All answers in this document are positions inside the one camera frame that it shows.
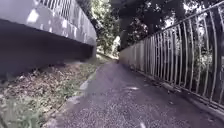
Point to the grey asphalt path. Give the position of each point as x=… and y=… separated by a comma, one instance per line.
x=123, y=100

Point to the group of trees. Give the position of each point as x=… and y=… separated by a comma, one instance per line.
x=133, y=23

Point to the concrete kerb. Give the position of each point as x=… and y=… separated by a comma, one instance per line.
x=71, y=100

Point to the robot's own part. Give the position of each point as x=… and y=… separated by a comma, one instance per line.
x=142, y=125

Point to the grey metal railing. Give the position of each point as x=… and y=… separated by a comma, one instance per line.
x=180, y=56

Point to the leaf-strewn grass strip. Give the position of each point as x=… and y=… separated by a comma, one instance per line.
x=30, y=93

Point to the grey concrete wall with railing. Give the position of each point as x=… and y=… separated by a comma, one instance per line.
x=40, y=36

